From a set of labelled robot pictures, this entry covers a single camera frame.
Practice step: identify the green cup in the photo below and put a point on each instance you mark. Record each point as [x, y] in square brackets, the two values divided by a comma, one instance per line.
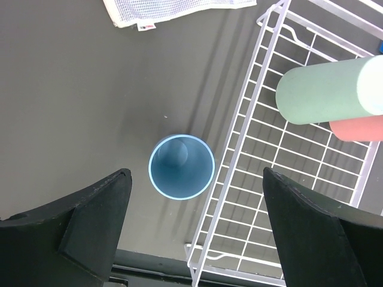
[331, 91]

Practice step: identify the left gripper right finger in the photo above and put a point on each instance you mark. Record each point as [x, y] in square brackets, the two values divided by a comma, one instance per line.
[321, 241]

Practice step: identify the blue cup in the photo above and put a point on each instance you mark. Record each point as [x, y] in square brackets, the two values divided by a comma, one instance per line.
[181, 167]

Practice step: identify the white wire dish rack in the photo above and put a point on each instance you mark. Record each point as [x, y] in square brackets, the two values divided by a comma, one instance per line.
[233, 242]

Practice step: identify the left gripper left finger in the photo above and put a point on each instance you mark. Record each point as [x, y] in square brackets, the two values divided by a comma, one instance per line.
[71, 241]

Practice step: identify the pink cup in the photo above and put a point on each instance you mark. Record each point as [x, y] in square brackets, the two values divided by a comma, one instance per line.
[364, 129]

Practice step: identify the blue folder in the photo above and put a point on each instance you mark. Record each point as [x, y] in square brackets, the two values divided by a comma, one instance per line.
[380, 48]

